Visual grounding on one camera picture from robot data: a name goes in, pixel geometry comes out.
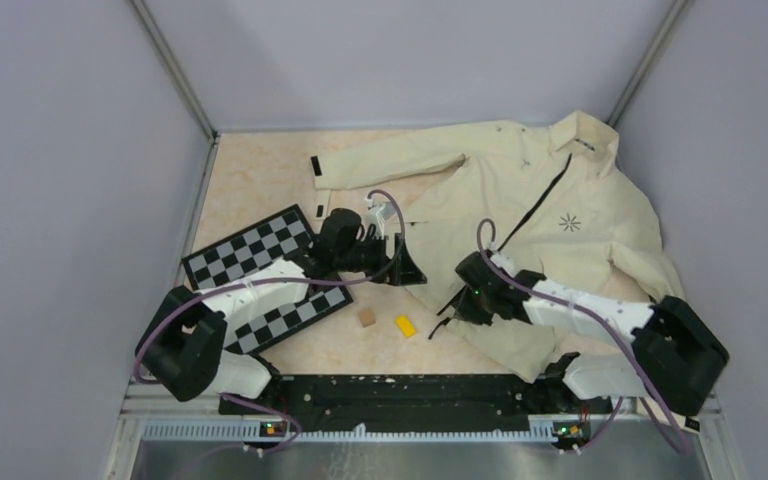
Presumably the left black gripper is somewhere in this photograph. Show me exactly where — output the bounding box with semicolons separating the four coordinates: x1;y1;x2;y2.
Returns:
335;232;426;286

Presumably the cream zip-up jacket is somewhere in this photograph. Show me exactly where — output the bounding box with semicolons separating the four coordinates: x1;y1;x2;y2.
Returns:
310;110;686;384

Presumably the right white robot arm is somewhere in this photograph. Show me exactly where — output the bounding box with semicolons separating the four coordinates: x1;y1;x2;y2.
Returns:
448;250;730;416

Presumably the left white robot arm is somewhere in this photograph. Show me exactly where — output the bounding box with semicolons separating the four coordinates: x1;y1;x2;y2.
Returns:
134;202;427;414

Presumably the yellow rectangular block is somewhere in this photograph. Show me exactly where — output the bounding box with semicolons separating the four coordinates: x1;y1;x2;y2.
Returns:
395;315;417;338

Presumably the small wooden letter cube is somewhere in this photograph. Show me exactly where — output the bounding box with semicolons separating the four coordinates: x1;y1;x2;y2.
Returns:
357;308;376;328

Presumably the black white checkerboard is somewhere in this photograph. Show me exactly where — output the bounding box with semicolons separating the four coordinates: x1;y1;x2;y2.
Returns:
181;204;353;354

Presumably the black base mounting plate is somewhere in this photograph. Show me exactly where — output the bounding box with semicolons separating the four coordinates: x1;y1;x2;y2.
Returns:
255;374;612;433

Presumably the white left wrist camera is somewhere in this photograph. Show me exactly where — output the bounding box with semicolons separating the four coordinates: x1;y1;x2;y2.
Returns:
366;202;396;234

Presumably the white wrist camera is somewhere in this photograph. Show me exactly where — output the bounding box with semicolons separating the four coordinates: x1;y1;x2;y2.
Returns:
366;202;396;234
490;252;517;276

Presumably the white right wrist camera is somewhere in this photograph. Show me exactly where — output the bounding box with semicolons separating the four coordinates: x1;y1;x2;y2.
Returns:
490;252;517;276

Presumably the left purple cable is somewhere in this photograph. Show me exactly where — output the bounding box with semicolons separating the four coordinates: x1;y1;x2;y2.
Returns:
132;190;406;386

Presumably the grey slotted cable duct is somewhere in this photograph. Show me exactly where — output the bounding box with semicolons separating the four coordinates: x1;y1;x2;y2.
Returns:
142;420;558;443

